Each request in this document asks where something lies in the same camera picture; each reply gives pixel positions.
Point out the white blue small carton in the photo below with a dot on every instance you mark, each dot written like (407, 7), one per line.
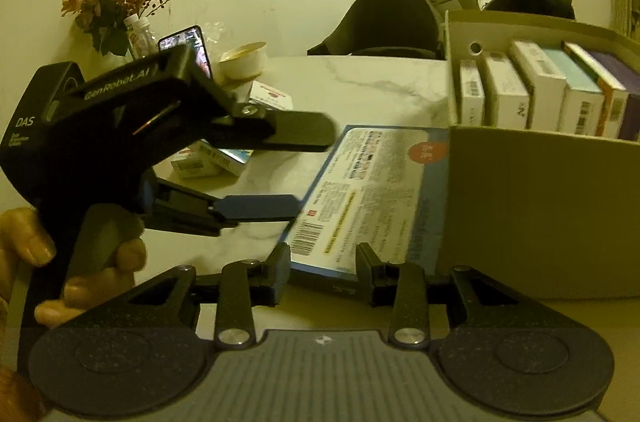
(233, 161)

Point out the long white barcode box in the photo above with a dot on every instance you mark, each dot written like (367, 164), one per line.
(507, 97)

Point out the white blue text medicine box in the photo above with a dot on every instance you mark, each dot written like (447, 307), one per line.
(582, 101)

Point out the white strawberry medicine box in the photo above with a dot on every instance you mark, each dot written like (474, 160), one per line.
(268, 96)

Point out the large blue white box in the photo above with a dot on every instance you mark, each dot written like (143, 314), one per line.
(381, 184)

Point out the yellow white medicine box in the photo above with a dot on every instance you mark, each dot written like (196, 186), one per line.
(615, 94)

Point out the plastic drink bottle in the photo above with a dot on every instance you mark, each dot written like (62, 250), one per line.
(141, 37)

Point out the narrow barcode medicine box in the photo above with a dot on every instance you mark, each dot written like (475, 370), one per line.
(472, 95)

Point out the far dark armchair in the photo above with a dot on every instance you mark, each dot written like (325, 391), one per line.
(384, 28)

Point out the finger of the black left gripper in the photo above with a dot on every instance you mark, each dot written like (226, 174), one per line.
(252, 126)
(182, 210)

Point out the clear plastic bag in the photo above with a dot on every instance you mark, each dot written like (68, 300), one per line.
(217, 39)

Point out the white bowl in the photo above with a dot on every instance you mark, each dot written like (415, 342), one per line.
(245, 62)

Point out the white cardboard sorting box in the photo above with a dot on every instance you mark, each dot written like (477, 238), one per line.
(553, 215)

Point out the dark armchair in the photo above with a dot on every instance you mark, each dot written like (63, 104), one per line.
(555, 8)
(384, 28)

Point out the near dark armchair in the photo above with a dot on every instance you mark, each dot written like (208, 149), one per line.
(555, 8)

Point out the white box red cartoon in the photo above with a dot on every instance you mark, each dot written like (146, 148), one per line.
(544, 81)

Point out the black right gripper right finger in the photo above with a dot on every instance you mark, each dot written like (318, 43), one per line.
(503, 351)

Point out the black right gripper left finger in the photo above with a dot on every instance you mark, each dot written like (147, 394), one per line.
(149, 346)

